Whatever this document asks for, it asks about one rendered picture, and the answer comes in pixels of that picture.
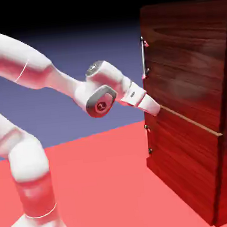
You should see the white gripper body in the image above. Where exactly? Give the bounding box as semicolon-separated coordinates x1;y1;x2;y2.
136;92;162;118

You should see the silver metal door handle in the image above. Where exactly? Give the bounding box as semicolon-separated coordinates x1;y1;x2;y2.
144;124;154;155
138;35;153;79

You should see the dark wood cabinet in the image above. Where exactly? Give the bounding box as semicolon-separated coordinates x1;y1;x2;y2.
131;0;227;227

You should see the dark wood cabinet door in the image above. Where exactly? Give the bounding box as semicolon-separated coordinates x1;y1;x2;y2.
135;0;227;142
143;100;227;227

